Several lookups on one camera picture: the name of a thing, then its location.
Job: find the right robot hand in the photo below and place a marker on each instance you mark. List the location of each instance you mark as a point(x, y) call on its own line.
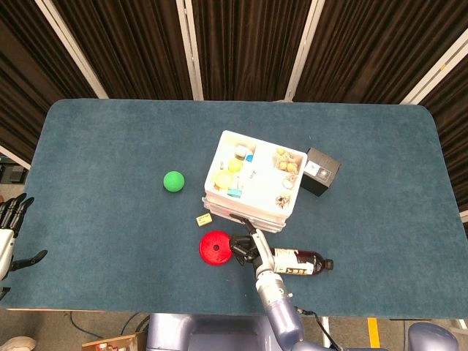
point(263, 248)

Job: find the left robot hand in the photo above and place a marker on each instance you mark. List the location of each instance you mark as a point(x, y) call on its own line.
point(5, 248)

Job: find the clear plastic drawer white object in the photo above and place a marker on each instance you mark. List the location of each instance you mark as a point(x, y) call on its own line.
point(263, 218)

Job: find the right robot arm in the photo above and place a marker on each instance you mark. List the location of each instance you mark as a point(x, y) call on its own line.
point(278, 307)

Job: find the clear plastic drawer dark contents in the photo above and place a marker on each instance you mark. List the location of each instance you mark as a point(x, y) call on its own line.
point(274, 229)

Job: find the white plastic drawer unit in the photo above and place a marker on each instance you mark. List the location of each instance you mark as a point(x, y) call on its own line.
point(267, 183)

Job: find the brown tea bottle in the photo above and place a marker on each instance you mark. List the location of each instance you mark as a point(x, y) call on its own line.
point(300, 260)

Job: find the red disc with hole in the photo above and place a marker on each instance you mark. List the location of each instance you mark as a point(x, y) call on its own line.
point(214, 256)

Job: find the pile of metal clips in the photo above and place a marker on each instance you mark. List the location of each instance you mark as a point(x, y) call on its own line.
point(283, 201)

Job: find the teal small block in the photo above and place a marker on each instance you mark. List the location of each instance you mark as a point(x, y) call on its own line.
point(234, 192)

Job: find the cream rectangular eraser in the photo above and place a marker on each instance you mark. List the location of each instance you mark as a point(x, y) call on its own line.
point(204, 219)

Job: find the small silver trinket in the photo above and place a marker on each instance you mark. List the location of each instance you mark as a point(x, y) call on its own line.
point(289, 182)

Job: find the small yellow round cup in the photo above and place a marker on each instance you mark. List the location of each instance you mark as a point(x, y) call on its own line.
point(235, 165)

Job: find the blue-grey robot torso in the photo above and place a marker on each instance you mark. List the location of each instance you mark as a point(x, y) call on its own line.
point(219, 334)

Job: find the white shoe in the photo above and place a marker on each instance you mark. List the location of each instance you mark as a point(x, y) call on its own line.
point(16, 344)

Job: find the black cardboard box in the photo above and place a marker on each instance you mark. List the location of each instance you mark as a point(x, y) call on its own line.
point(321, 172)

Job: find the blue table cloth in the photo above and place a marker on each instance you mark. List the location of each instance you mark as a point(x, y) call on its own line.
point(109, 237)

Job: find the green ball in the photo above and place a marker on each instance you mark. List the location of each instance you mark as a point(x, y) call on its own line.
point(174, 181)

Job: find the brown cardboard box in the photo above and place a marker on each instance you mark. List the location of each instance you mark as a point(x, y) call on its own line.
point(117, 343)

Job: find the dark brown curtain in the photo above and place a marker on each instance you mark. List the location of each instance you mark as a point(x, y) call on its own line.
point(248, 44)

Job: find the white screen frame pole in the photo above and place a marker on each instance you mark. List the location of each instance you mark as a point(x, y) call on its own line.
point(190, 51)
point(435, 69)
point(303, 51)
point(73, 51)

